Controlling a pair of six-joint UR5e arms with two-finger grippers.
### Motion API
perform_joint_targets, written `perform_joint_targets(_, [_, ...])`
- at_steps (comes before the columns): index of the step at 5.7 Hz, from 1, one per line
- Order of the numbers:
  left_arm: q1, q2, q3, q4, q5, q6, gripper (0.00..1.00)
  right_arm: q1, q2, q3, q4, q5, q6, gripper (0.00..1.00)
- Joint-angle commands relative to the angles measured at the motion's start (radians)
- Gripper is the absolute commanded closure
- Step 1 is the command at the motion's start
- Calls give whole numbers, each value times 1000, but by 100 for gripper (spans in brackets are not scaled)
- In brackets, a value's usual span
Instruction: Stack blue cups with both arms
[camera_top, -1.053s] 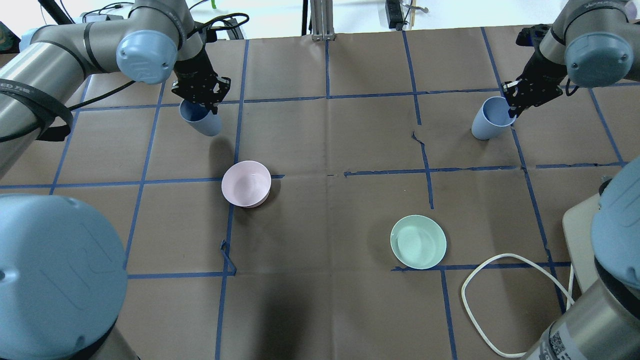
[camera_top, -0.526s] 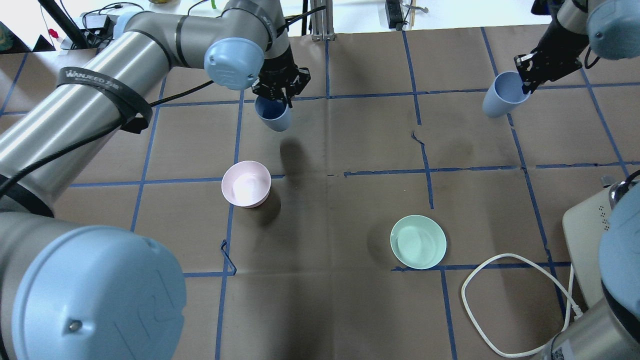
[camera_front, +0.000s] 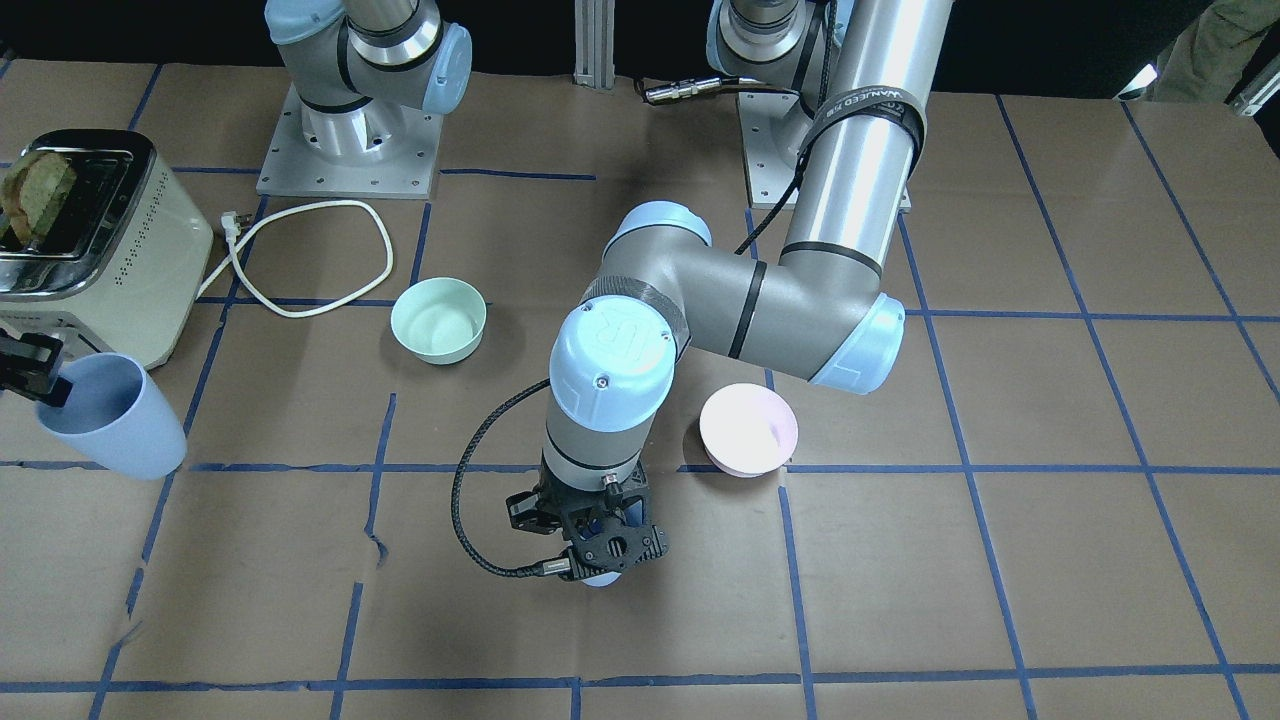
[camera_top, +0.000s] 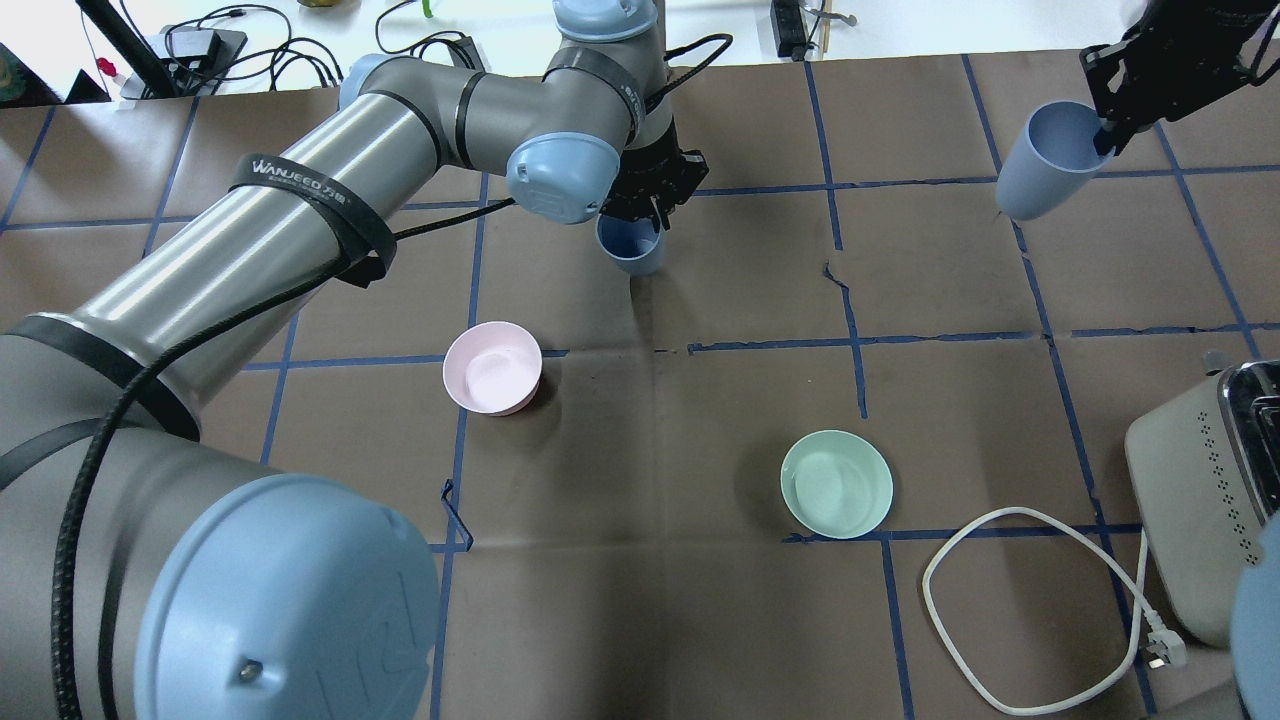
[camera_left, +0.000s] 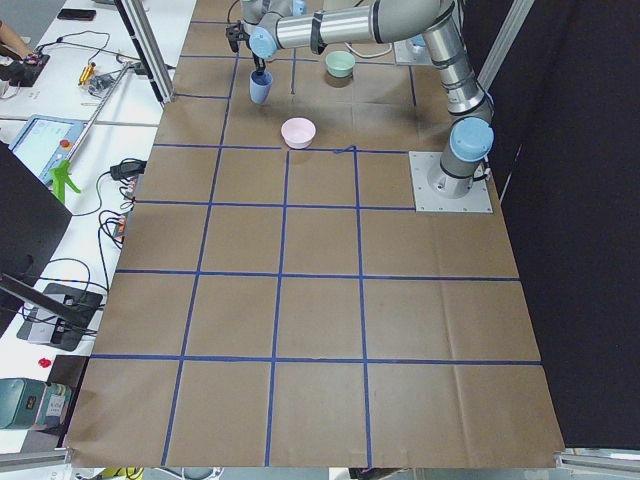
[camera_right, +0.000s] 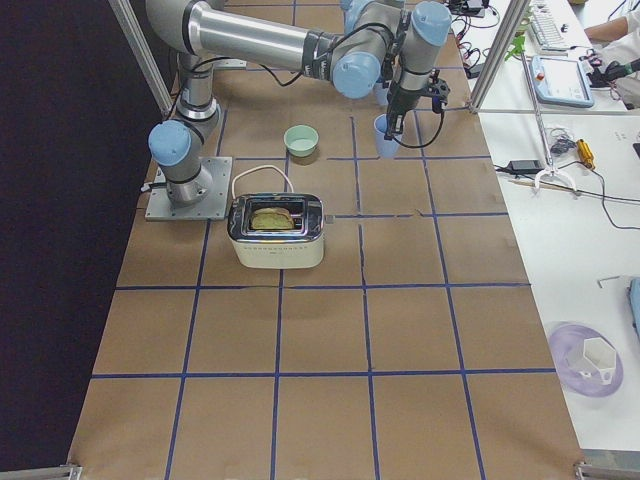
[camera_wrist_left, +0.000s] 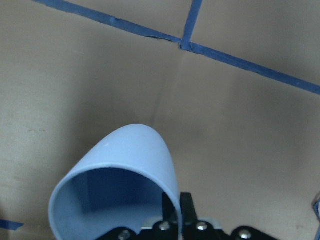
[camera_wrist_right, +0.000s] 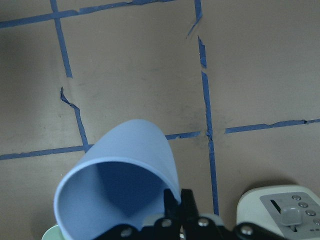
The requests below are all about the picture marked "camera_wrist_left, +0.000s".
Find blue cup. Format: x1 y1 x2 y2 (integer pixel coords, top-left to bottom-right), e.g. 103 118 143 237
48 124 183 240

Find brown paper table cover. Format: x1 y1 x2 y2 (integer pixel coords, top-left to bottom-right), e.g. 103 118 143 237
0 0 320 240

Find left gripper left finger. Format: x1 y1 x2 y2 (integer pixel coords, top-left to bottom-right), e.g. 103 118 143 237
162 192 178 224

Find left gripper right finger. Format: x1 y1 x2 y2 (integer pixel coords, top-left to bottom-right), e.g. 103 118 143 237
180 192 198 225

